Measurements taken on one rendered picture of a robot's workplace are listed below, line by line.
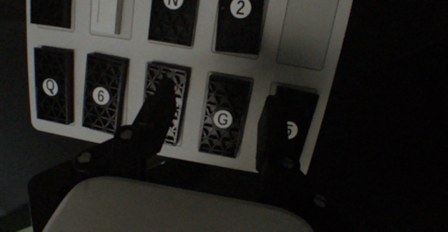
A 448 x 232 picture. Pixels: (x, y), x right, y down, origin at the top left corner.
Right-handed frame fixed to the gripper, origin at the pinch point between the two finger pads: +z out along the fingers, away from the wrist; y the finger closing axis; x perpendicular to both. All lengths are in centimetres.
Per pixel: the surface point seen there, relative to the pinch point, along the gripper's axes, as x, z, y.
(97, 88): -8.6, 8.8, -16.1
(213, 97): -8.1, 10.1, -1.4
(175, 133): -12.0, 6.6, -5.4
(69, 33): -4.1, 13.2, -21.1
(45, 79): -8.6, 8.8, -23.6
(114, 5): -0.1, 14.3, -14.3
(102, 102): -10.1, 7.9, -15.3
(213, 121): -10.0, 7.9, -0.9
